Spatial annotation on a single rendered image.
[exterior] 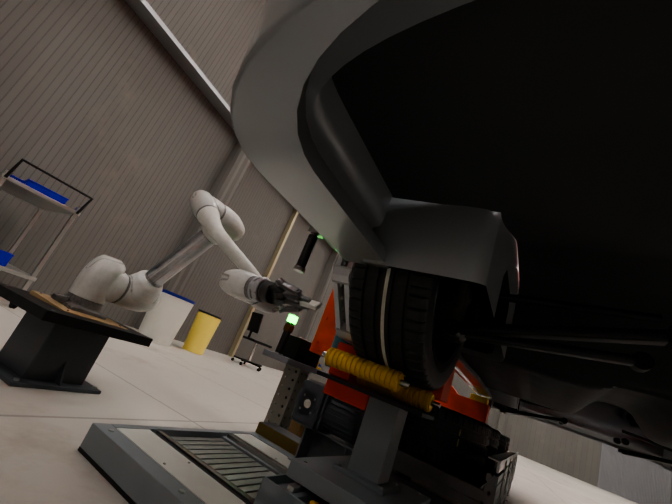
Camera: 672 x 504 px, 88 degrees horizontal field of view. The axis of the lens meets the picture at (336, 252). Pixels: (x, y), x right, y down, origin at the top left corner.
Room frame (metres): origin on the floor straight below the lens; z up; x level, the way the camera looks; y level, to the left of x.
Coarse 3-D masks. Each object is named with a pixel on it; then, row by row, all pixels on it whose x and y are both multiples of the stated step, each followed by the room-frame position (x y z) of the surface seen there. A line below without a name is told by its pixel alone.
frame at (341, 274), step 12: (336, 264) 1.04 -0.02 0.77; (348, 264) 1.02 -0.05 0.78; (336, 276) 1.04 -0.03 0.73; (348, 276) 1.01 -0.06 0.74; (336, 288) 1.07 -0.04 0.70; (348, 288) 1.03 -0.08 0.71; (336, 300) 1.09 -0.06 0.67; (348, 300) 1.06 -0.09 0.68; (336, 312) 1.12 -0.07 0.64; (348, 312) 1.09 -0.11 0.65; (336, 324) 1.15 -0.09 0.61; (348, 324) 1.11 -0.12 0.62; (348, 336) 1.14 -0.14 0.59
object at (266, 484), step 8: (264, 480) 1.05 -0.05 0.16; (272, 480) 1.08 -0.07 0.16; (280, 480) 1.11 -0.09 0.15; (288, 480) 1.15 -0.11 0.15; (264, 488) 1.04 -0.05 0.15; (272, 488) 1.03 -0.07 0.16; (280, 488) 1.02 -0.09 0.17; (288, 488) 1.02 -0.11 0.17; (296, 488) 1.02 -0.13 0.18; (304, 488) 1.05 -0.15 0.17; (256, 496) 1.05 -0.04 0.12; (264, 496) 1.04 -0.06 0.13; (272, 496) 1.02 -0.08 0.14; (280, 496) 1.01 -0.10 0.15; (288, 496) 1.00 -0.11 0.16; (296, 496) 1.00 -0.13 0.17; (304, 496) 1.03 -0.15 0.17; (312, 496) 1.06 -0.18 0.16
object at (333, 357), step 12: (336, 360) 1.12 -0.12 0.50; (348, 360) 1.10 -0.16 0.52; (360, 360) 1.08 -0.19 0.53; (348, 372) 1.10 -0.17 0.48; (360, 372) 1.07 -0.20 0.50; (372, 372) 1.05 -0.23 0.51; (384, 372) 1.03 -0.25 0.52; (396, 372) 1.02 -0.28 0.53; (384, 384) 1.03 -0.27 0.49; (396, 384) 1.01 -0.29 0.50; (408, 384) 1.01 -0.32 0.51
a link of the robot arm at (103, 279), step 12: (96, 264) 1.68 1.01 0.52; (108, 264) 1.70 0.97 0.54; (120, 264) 1.74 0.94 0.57; (84, 276) 1.68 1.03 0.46; (96, 276) 1.68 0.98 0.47; (108, 276) 1.70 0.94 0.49; (120, 276) 1.75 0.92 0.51; (72, 288) 1.69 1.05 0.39; (84, 288) 1.68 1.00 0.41; (96, 288) 1.69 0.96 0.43; (108, 288) 1.73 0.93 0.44; (120, 288) 1.77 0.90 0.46; (96, 300) 1.72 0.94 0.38; (108, 300) 1.78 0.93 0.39
